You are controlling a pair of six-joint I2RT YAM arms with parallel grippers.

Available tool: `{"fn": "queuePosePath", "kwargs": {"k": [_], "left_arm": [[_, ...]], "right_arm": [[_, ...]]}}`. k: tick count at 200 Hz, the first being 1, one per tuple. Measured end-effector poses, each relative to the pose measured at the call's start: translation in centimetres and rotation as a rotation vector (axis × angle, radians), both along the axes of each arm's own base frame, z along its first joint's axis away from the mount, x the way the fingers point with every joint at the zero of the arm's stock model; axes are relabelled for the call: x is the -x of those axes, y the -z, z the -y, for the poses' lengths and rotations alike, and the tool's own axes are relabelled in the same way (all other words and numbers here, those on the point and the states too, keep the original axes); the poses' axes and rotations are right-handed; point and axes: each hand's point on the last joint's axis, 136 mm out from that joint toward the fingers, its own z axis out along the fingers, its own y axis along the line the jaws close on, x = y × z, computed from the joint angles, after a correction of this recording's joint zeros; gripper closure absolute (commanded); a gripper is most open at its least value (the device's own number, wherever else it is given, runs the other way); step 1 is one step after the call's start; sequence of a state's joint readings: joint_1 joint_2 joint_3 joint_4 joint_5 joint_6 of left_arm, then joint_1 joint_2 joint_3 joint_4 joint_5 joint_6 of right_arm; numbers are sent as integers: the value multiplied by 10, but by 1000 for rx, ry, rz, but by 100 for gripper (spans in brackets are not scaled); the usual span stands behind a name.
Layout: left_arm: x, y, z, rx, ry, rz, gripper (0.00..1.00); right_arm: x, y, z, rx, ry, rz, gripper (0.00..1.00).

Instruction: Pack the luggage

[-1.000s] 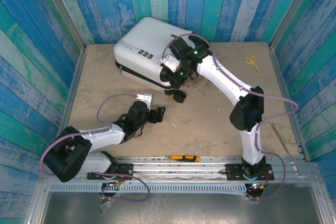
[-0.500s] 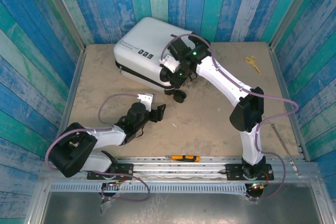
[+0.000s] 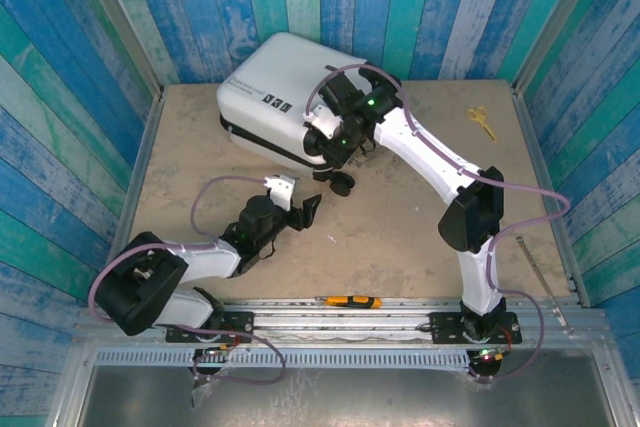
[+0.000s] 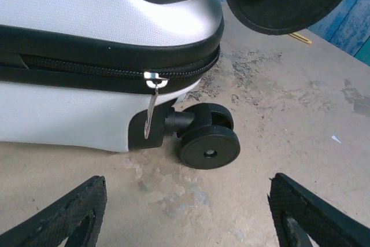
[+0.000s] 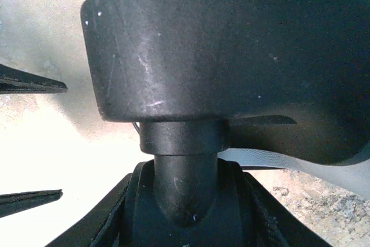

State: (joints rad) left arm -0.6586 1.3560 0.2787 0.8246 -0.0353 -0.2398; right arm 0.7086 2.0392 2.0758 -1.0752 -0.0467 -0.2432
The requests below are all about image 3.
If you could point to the white hard-shell suitcase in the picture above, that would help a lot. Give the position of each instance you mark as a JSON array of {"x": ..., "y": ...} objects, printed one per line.
[{"x": 270, "y": 97}]

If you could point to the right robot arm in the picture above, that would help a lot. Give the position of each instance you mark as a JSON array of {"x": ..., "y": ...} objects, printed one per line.
[{"x": 470, "y": 217}]

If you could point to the orange and black utility knife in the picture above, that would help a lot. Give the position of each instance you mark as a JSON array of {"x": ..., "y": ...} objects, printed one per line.
[{"x": 350, "y": 302}]

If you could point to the yellow scissors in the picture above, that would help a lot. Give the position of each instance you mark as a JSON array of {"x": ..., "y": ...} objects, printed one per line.
[{"x": 481, "y": 120}]

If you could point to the grey metal sheet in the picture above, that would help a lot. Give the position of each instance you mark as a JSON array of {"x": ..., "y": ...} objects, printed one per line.
[{"x": 350, "y": 397}]

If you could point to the thin metal rod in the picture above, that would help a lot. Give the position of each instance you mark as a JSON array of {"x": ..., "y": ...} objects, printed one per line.
[{"x": 537, "y": 273}]

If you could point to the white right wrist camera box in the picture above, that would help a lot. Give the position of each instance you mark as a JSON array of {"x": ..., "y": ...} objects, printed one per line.
[{"x": 322, "y": 122}]

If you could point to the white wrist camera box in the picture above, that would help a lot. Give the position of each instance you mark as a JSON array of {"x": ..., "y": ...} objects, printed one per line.
[
  {"x": 322, "y": 122},
  {"x": 282, "y": 192}
]

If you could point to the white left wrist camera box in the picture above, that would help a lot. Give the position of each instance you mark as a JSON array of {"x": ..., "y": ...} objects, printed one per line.
[{"x": 282, "y": 192}]

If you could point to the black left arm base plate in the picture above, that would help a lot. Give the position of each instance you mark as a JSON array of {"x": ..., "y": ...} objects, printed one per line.
[{"x": 240, "y": 327}]

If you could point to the aluminium rail frame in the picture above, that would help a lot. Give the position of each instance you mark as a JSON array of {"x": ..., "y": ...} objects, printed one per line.
[{"x": 325, "y": 327}]

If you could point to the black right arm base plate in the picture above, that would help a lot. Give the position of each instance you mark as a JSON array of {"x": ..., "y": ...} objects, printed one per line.
[{"x": 445, "y": 329}]

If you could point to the aluminium corner post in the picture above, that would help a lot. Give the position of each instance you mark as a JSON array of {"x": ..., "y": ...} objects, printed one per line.
[
  {"x": 558, "y": 17},
  {"x": 127, "y": 32}
]

